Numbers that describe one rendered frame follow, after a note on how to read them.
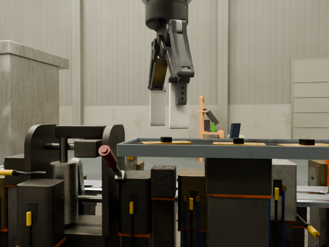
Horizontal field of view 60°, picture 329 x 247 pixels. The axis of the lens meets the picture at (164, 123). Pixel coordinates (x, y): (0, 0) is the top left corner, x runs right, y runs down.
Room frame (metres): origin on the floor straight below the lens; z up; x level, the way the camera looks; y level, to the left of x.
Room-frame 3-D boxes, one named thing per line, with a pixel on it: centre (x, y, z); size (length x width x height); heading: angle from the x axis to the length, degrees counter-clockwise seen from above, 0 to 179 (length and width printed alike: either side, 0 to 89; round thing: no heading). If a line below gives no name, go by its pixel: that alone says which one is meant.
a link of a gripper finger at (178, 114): (0.44, -0.02, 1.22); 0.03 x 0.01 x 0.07; 105
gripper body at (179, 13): (0.50, 0.00, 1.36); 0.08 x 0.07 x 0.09; 15
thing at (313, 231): (0.56, -0.27, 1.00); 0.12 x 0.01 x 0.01; 173
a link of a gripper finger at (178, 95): (0.42, -0.03, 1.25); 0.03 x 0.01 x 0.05; 15
